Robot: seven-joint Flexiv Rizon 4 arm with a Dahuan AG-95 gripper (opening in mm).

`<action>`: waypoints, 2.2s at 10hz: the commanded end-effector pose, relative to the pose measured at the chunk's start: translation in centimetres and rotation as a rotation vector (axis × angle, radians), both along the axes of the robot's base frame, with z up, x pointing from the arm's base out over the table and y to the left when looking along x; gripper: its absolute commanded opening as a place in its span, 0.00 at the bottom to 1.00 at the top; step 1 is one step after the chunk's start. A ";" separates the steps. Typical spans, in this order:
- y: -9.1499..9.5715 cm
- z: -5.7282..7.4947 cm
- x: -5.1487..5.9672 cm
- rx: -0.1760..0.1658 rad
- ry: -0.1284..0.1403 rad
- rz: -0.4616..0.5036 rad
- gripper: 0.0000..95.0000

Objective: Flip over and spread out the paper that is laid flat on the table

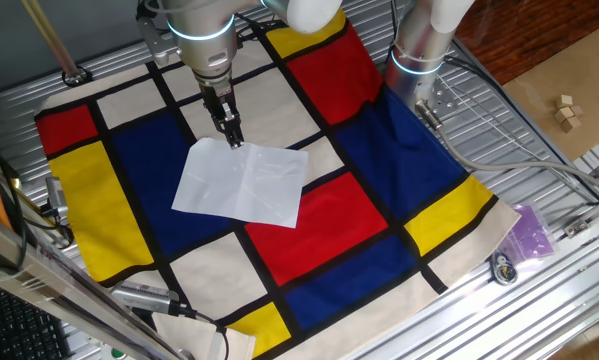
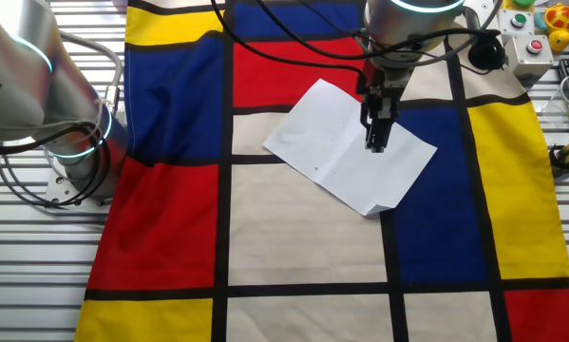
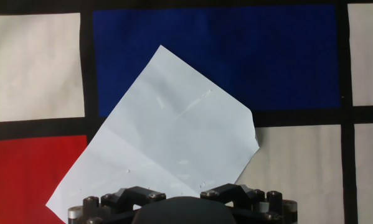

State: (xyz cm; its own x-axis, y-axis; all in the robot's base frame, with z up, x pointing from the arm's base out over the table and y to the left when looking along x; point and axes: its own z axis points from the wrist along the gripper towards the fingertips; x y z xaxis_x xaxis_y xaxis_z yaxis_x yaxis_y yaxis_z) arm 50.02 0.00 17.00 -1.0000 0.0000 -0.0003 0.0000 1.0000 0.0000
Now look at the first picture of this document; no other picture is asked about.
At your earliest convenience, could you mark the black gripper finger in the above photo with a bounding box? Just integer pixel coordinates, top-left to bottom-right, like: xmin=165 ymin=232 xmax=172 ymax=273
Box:
xmin=226 ymin=112 xmax=245 ymax=149
xmin=213 ymin=117 xmax=236 ymax=149

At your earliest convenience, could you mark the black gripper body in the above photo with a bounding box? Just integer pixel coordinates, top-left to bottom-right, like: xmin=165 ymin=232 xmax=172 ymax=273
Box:
xmin=197 ymin=78 xmax=241 ymax=131

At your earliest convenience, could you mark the white paper sheet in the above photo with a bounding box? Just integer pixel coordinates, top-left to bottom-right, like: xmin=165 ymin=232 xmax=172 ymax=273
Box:
xmin=171 ymin=137 xmax=309 ymax=229

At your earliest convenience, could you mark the colour block tablecloth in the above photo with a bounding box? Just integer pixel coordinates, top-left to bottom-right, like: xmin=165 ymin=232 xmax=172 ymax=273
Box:
xmin=33 ymin=9 xmax=523 ymax=360

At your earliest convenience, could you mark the grey box green button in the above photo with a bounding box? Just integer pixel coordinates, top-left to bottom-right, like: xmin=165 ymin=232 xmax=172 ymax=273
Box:
xmin=98 ymin=344 xmax=130 ymax=360

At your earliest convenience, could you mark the black keyboard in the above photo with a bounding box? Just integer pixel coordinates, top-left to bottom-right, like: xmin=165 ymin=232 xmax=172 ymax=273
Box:
xmin=0 ymin=282 xmax=73 ymax=360

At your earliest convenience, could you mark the small round metal part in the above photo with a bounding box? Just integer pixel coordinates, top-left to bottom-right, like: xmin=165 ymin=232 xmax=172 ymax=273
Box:
xmin=489 ymin=249 xmax=519 ymax=287

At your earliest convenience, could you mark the purple plastic bag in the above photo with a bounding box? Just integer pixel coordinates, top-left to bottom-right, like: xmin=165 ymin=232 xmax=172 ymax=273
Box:
xmin=498 ymin=202 xmax=560 ymax=264

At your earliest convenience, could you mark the brown cardboard sheet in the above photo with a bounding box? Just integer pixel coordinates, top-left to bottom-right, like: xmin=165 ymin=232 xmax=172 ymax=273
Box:
xmin=501 ymin=17 xmax=599 ymax=162

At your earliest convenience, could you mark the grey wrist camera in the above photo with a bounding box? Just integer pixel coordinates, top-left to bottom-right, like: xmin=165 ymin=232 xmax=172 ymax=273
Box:
xmin=137 ymin=14 xmax=180 ymax=66

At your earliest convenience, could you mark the metal pole with black ring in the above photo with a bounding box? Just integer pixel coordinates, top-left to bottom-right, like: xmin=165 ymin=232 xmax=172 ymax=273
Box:
xmin=21 ymin=0 xmax=93 ymax=87

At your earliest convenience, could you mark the small silver camera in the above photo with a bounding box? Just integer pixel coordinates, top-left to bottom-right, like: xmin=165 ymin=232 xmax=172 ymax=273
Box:
xmin=44 ymin=175 xmax=71 ymax=226

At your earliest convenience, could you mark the silver camera with black cable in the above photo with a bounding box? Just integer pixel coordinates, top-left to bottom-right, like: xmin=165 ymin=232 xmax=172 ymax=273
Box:
xmin=109 ymin=280 xmax=183 ymax=317

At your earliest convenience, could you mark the black camera cable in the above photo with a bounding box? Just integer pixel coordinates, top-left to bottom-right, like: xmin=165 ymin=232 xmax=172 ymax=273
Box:
xmin=176 ymin=304 xmax=230 ymax=360

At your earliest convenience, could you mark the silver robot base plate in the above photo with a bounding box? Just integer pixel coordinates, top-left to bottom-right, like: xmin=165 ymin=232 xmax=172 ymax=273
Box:
xmin=413 ymin=74 xmax=461 ymax=120

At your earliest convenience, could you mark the aluminium frame beam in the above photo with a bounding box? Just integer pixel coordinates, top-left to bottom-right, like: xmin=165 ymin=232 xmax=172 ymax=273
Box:
xmin=0 ymin=204 xmax=195 ymax=360

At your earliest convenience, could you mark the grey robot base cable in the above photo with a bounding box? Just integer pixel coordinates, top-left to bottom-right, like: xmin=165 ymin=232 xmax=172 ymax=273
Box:
xmin=415 ymin=99 xmax=599 ymax=197

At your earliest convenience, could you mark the metal corner bracket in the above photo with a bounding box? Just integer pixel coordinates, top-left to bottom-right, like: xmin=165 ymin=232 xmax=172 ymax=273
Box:
xmin=562 ymin=218 xmax=591 ymax=239

